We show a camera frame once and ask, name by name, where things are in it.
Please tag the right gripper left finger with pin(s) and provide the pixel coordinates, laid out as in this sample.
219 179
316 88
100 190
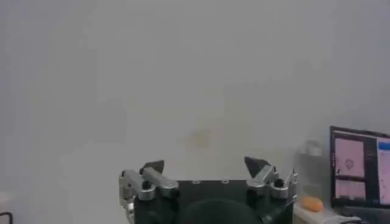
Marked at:
155 181

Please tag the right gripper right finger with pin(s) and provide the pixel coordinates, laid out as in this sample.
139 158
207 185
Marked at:
263 176

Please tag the small orange object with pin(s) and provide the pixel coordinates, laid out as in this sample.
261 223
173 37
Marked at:
312 204

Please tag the black laptop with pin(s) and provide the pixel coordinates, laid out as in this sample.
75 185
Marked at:
370 170

